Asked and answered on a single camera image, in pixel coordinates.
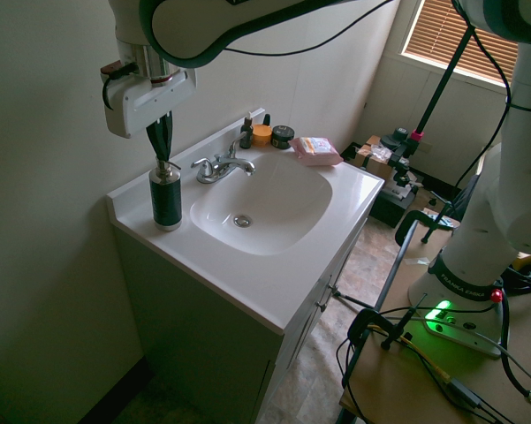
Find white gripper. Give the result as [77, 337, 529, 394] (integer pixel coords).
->
[104, 69, 199, 163]

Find dark sanitizer pump bottle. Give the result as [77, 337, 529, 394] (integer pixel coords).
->
[148, 157, 185, 233]

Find chrome sink faucet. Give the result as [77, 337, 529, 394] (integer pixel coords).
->
[190, 131, 257, 186]

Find dark dropper bottle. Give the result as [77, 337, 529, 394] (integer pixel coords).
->
[239, 113, 255, 150]

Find orange jar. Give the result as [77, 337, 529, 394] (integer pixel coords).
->
[251, 124, 274, 148]

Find black jar with gold label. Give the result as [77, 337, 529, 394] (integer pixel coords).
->
[270, 124, 294, 149]

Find pink wipes pack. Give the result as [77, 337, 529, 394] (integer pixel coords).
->
[288, 135, 345, 168]

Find white sink vanity cabinet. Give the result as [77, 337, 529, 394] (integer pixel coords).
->
[106, 107, 386, 424]

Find cardboard box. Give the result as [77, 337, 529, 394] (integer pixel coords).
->
[353, 134, 398, 180]

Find black case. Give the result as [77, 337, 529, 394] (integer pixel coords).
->
[369, 175, 426, 229]

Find black C-clamp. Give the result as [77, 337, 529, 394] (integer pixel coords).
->
[394, 210, 446, 246]

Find brown window blinds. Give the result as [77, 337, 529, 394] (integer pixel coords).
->
[399, 0, 520, 87]

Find dark grey cloth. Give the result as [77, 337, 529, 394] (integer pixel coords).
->
[446, 173, 482, 223]

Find wooden robot table board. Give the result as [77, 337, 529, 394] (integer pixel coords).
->
[338, 220, 531, 424]

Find red wrist camera mount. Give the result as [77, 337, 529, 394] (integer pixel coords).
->
[99, 60, 125, 81]

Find black clamp with yellow cable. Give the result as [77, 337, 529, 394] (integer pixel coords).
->
[346, 292, 430, 352]

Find black camera stand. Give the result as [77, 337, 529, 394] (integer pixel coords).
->
[381, 24, 476, 198]

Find yellow cable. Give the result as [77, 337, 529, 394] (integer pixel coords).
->
[368, 324, 452, 383]

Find black cable adapter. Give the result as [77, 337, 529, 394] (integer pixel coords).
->
[445, 377, 486, 408]

